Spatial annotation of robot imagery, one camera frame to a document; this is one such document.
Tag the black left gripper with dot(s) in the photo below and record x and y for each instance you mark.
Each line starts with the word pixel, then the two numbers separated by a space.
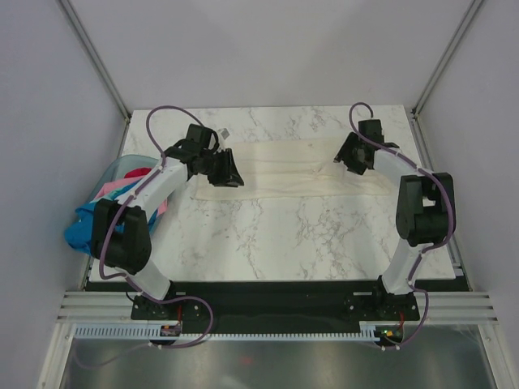
pixel 229 176

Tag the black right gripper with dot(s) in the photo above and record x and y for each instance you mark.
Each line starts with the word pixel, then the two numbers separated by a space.
pixel 344 154

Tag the cream white t-shirt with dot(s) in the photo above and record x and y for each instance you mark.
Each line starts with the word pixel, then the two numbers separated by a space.
pixel 293 169

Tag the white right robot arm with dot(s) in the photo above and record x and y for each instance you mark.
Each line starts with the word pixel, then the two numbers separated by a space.
pixel 425 214

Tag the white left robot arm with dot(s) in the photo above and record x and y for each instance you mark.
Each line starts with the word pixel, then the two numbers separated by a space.
pixel 166 177

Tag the red t-shirt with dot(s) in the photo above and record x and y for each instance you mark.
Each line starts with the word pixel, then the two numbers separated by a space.
pixel 138 173

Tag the clear teal-rimmed plastic basket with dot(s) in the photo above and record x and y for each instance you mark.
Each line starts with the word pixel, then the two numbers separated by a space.
pixel 113 170

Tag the pink t-shirt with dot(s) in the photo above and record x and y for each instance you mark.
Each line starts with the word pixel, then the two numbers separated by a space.
pixel 113 188

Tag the blue t-shirt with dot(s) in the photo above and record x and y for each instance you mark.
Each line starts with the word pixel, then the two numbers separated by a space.
pixel 79 235

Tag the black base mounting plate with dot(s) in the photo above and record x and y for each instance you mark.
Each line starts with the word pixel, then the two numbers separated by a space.
pixel 276 305

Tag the white slotted cable duct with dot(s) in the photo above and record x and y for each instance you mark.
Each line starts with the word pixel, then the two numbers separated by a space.
pixel 126 331

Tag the left aluminium corner post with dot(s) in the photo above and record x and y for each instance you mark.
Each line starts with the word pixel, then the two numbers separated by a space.
pixel 77 26

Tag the aluminium corner post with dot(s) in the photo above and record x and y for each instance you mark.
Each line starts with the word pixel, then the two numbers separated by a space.
pixel 77 26
pixel 448 54

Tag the right aluminium corner post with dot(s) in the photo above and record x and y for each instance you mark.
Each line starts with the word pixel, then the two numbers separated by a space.
pixel 448 54

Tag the aluminium frame rail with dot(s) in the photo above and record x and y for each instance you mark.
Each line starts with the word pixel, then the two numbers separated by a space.
pixel 114 307

